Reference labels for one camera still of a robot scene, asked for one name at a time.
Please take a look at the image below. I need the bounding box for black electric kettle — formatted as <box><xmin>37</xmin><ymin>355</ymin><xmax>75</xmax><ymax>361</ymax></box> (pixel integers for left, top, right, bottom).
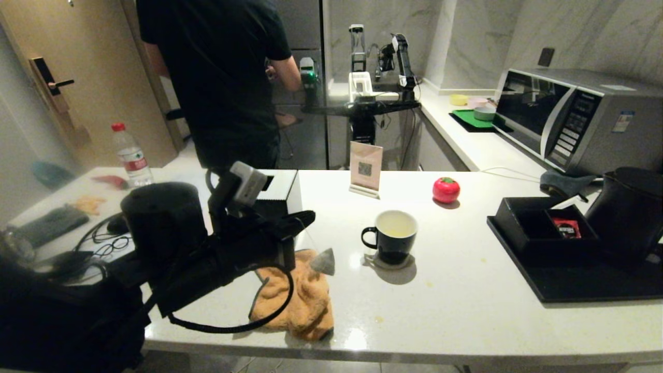
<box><xmin>584</xmin><ymin>167</ymin><xmax>663</xmax><ymax>270</ymax></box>

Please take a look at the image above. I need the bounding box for black tissue box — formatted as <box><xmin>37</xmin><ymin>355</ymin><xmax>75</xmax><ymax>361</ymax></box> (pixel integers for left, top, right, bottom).
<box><xmin>253</xmin><ymin>169</ymin><xmax>304</xmax><ymax>250</ymax></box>

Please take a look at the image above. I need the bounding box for orange fluffy towel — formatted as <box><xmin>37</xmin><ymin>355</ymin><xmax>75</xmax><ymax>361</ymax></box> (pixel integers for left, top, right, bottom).
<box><xmin>250</xmin><ymin>249</ymin><xmax>335</xmax><ymax>342</ymax></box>

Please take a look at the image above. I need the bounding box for round grey coaster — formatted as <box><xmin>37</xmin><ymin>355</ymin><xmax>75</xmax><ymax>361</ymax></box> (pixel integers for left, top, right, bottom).
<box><xmin>364</xmin><ymin>251</ymin><xmax>415</xmax><ymax>271</ymax></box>

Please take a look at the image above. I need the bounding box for beige QR code sign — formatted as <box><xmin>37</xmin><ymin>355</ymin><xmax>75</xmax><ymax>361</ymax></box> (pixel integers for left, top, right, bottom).
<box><xmin>348</xmin><ymin>141</ymin><xmax>384</xmax><ymax>200</ymax></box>

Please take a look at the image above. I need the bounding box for black mug white inside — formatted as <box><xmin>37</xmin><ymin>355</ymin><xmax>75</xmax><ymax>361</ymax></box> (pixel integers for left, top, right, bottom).
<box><xmin>361</xmin><ymin>210</ymin><xmax>419</xmax><ymax>266</ymax></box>

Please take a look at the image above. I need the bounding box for black computer mouse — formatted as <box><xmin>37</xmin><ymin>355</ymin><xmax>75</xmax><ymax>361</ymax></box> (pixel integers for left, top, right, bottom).
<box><xmin>106</xmin><ymin>213</ymin><xmax>130</xmax><ymax>235</ymax></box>

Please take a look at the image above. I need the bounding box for black background shelf board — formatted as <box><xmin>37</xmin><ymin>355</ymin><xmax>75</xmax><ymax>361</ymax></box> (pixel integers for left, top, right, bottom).
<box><xmin>302</xmin><ymin>101</ymin><xmax>421</xmax><ymax>118</ymax></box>

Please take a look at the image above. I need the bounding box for device with green light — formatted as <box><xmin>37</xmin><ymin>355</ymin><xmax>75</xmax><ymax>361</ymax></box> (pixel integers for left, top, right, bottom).
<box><xmin>299</xmin><ymin>57</ymin><xmax>318</xmax><ymax>109</ymax></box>

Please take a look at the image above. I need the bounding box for clear water bottle red cap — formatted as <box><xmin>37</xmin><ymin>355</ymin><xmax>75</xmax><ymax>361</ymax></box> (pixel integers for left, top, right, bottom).
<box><xmin>111</xmin><ymin>123</ymin><xmax>154</xmax><ymax>188</ymax></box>

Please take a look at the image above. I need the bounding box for white plastic stand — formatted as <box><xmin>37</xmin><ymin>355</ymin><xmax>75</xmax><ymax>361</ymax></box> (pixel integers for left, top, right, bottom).
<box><xmin>348</xmin><ymin>71</ymin><xmax>374</xmax><ymax>104</ymax></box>

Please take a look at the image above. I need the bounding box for person in black shirt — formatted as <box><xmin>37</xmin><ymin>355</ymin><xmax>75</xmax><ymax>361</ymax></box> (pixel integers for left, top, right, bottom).
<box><xmin>136</xmin><ymin>0</ymin><xmax>302</xmax><ymax>173</ymax></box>

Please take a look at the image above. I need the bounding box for red tomato toy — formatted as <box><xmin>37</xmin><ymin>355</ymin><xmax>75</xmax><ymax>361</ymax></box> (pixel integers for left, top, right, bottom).
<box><xmin>433</xmin><ymin>177</ymin><xmax>462</xmax><ymax>204</ymax></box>

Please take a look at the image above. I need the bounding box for orange fries toy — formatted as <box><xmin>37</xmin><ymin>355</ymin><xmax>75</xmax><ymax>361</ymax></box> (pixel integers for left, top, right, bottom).
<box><xmin>71</xmin><ymin>196</ymin><xmax>108</xmax><ymax>216</ymax></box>

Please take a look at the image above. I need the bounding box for dark green card box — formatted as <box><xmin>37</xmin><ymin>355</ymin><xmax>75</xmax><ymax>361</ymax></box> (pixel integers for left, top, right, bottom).
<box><xmin>49</xmin><ymin>251</ymin><xmax>104</xmax><ymax>280</ymax></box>

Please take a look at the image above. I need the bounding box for chrome faucet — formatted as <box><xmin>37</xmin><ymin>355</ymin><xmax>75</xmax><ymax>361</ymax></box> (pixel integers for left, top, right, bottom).
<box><xmin>367</xmin><ymin>42</ymin><xmax>383</xmax><ymax>83</ymax></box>

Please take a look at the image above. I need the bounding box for green board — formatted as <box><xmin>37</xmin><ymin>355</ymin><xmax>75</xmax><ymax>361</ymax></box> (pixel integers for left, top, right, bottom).
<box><xmin>452</xmin><ymin>109</ymin><xmax>501</xmax><ymax>130</ymax></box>

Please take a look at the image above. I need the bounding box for teal round object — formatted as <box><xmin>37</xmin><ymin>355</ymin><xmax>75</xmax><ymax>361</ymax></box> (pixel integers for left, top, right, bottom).
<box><xmin>31</xmin><ymin>162</ymin><xmax>77</xmax><ymax>190</ymax></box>

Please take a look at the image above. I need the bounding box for wooden door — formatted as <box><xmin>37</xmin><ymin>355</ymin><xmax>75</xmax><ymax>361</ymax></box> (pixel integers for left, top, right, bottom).
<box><xmin>0</xmin><ymin>0</ymin><xmax>179</xmax><ymax>171</ymax></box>

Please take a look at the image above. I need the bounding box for black compartment organizer box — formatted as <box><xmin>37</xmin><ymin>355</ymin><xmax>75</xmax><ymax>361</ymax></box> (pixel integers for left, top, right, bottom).
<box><xmin>496</xmin><ymin>196</ymin><xmax>601</xmax><ymax>253</ymax></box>

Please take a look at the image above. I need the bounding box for red sachet packet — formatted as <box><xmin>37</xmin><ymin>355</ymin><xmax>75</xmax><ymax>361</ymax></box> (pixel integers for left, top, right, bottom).
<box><xmin>552</xmin><ymin>218</ymin><xmax>583</xmax><ymax>239</ymax></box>

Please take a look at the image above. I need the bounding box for grey blue rag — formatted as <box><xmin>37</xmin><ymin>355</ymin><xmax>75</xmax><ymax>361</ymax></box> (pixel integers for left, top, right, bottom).
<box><xmin>540</xmin><ymin>170</ymin><xmax>599</xmax><ymax>196</ymax></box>

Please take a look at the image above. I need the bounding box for white stick sachet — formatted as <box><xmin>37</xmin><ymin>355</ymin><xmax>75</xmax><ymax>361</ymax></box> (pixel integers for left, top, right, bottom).
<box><xmin>549</xmin><ymin>193</ymin><xmax>591</xmax><ymax>210</ymax></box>

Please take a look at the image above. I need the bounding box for large black serving tray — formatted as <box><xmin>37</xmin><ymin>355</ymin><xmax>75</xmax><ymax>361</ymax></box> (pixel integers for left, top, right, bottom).
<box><xmin>487</xmin><ymin>215</ymin><xmax>663</xmax><ymax>304</ymax></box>

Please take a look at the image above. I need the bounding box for silver microwave oven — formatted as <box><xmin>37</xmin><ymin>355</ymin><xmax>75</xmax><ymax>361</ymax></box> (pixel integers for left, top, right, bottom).
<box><xmin>495</xmin><ymin>67</ymin><xmax>663</xmax><ymax>177</ymax></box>

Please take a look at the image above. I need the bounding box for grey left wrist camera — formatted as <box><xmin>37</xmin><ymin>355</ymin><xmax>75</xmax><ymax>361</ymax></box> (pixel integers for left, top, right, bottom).
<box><xmin>228</xmin><ymin>162</ymin><xmax>268</xmax><ymax>209</ymax></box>

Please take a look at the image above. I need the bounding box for black power cable with plug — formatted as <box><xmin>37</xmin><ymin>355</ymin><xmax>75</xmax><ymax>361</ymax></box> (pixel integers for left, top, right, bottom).
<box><xmin>77</xmin><ymin>212</ymin><xmax>136</xmax><ymax>270</ymax></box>

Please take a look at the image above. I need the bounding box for white power cable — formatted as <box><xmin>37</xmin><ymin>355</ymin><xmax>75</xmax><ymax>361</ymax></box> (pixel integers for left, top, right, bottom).
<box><xmin>477</xmin><ymin>167</ymin><xmax>612</xmax><ymax>184</ymax></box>

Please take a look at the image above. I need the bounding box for black door lock handle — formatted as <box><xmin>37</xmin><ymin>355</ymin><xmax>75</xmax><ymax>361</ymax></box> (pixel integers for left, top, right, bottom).
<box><xmin>28</xmin><ymin>56</ymin><xmax>75</xmax><ymax>116</ymax></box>

